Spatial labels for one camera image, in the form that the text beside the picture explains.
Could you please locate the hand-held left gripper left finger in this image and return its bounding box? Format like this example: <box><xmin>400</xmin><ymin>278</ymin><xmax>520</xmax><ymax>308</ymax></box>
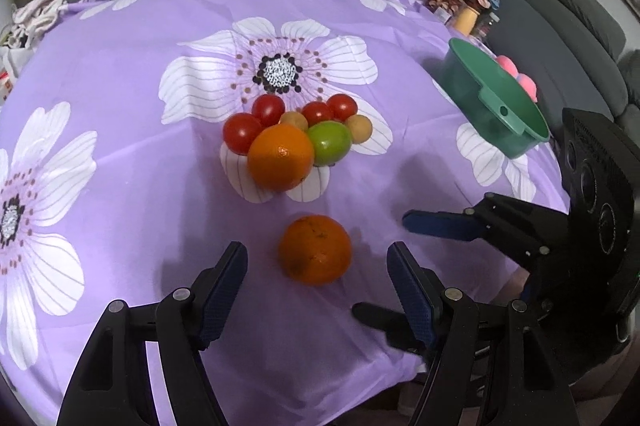
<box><xmin>57</xmin><ymin>241</ymin><xmax>249</xmax><ymax>426</ymax></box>

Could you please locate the pink plush toy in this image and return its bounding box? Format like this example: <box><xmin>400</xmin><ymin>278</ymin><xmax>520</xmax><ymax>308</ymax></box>
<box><xmin>495</xmin><ymin>55</ymin><xmax>540</xmax><ymax>103</ymax></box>

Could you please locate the clear plastic bottle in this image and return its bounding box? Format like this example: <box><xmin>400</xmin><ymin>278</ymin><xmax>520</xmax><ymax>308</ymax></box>
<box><xmin>477</xmin><ymin>11</ymin><xmax>501</xmax><ymax>42</ymax></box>

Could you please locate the white crumpled cloth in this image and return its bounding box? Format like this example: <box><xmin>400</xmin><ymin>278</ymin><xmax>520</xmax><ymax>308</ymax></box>
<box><xmin>10</xmin><ymin>0</ymin><xmax>68</xmax><ymax>52</ymax></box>

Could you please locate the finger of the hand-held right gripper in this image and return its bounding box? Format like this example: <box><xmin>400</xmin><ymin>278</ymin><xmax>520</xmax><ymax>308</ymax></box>
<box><xmin>402</xmin><ymin>192</ymin><xmax>571</xmax><ymax>274</ymax></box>
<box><xmin>352</xmin><ymin>301</ymin><xmax>431</xmax><ymax>354</ymax></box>

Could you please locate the green plastic bowl with handle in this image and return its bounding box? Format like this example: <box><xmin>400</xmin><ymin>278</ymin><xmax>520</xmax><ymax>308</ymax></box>
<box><xmin>439</xmin><ymin>37</ymin><xmax>551</xmax><ymax>159</ymax></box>

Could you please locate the purple floral tablecloth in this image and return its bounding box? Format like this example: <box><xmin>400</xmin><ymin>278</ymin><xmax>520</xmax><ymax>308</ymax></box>
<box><xmin>0</xmin><ymin>0</ymin><xmax>571</xmax><ymax>426</ymax></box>

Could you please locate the small yellow-brown fruit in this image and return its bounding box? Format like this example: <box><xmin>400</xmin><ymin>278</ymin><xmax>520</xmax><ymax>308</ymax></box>
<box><xmin>279</xmin><ymin>111</ymin><xmax>309</xmax><ymax>133</ymax></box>
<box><xmin>346</xmin><ymin>114</ymin><xmax>373</xmax><ymax>144</ymax></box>

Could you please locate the red tomato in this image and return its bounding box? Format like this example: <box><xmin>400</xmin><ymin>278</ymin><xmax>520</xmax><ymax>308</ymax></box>
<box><xmin>301</xmin><ymin>101</ymin><xmax>335</xmax><ymax>127</ymax></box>
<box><xmin>222</xmin><ymin>112</ymin><xmax>264</xmax><ymax>155</ymax></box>
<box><xmin>326</xmin><ymin>93</ymin><xmax>359</xmax><ymax>122</ymax></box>
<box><xmin>251</xmin><ymin>94</ymin><xmax>286</xmax><ymax>128</ymax></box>

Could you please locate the small orange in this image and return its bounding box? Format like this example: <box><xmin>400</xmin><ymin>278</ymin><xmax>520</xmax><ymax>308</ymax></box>
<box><xmin>278</xmin><ymin>215</ymin><xmax>353</xmax><ymax>286</ymax></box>

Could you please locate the green round fruit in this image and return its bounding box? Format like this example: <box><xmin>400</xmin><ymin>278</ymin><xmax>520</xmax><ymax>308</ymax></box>
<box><xmin>306</xmin><ymin>121</ymin><xmax>353</xmax><ymax>167</ymax></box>

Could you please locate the clear snack bag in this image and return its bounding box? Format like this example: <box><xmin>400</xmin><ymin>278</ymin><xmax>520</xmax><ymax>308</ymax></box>
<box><xmin>425</xmin><ymin>0</ymin><xmax>463</xmax><ymax>24</ymax></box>

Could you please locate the large orange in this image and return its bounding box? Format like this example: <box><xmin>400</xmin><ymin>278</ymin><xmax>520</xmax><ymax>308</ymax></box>
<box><xmin>247</xmin><ymin>122</ymin><xmax>316</xmax><ymax>193</ymax></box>

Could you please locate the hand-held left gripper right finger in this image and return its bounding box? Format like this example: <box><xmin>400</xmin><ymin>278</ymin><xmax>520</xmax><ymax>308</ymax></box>
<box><xmin>386</xmin><ymin>241</ymin><xmax>586</xmax><ymax>426</ymax></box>

